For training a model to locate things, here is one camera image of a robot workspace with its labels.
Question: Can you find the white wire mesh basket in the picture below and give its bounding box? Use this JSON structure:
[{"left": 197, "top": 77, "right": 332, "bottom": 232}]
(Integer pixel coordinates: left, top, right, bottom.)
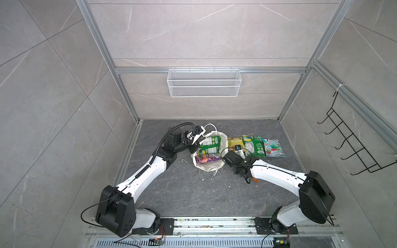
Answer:
[{"left": 167, "top": 69, "right": 242, "bottom": 98}]

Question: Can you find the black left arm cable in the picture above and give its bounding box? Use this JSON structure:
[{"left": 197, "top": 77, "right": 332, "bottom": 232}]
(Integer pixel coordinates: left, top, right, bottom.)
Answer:
[{"left": 148, "top": 122, "right": 196, "bottom": 166}]

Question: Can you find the teal snack packet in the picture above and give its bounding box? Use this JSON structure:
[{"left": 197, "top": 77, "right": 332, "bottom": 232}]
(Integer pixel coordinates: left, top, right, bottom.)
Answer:
[{"left": 262, "top": 138, "right": 285, "bottom": 158}]

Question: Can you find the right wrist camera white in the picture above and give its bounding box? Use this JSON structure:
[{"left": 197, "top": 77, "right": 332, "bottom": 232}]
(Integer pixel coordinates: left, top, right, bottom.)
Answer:
[{"left": 233, "top": 144, "right": 245, "bottom": 159}]

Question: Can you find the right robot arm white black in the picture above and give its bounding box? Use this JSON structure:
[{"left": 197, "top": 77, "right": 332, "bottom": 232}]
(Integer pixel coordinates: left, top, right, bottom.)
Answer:
[{"left": 222, "top": 151, "right": 336, "bottom": 234}]

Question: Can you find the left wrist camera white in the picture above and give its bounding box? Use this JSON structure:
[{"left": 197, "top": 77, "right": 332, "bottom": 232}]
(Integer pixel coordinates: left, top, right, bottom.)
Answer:
[{"left": 186, "top": 126, "right": 206, "bottom": 145}]

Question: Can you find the white floral paper bag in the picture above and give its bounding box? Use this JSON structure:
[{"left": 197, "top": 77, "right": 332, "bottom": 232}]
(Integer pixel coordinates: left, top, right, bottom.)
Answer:
[{"left": 191, "top": 123, "right": 228, "bottom": 174}]

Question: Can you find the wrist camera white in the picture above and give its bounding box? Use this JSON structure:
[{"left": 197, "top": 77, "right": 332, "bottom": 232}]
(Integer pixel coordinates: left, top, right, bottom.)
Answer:
[
  {"left": 186, "top": 126, "right": 206, "bottom": 145},
  {"left": 233, "top": 144, "right": 245, "bottom": 159}
]

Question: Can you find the purple Fox's berries candy bag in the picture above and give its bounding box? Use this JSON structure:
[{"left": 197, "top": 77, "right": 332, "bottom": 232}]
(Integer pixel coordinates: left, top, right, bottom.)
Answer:
[{"left": 195, "top": 154, "right": 221, "bottom": 164}]

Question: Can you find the green Fox's candy bag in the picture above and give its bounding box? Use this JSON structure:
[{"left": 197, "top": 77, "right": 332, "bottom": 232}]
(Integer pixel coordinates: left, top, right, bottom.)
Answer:
[{"left": 242, "top": 135, "right": 266, "bottom": 158}]

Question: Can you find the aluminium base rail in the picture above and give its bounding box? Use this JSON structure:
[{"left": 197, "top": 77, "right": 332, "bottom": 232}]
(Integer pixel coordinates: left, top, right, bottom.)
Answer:
[{"left": 80, "top": 216, "right": 349, "bottom": 248}]

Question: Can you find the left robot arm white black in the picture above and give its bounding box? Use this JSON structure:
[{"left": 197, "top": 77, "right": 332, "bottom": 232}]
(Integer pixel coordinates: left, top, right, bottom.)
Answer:
[{"left": 95, "top": 126, "right": 205, "bottom": 237}]

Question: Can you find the yellow chips snack bag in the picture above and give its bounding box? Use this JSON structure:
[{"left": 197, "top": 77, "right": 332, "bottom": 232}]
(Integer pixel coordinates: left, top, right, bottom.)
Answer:
[{"left": 227, "top": 137, "right": 245, "bottom": 151}]

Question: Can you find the black wire hook rack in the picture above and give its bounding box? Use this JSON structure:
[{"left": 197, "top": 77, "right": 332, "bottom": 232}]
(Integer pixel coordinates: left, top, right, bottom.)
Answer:
[{"left": 317, "top": 92, "right": 397, "bottom": 176}]

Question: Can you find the green white snack packet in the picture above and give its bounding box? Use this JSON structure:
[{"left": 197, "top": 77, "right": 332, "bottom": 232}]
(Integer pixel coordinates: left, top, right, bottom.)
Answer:
[{"left": 197, "top": 135, "right": 221, "bottom": 155}]

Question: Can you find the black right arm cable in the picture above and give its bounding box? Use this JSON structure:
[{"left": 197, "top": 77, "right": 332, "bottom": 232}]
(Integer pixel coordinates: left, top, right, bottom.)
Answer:
[{"left": 219, "top": 146, "right": 308, "bottom": 184}]

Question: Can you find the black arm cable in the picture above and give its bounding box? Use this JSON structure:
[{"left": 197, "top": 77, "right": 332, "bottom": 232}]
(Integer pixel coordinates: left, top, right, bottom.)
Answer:
[
  {"left": 219, "top": 146, "right": 308, "bottom": 184},
  {"left": 148, "top": 122, "right": 196, "bottom": 166}
]

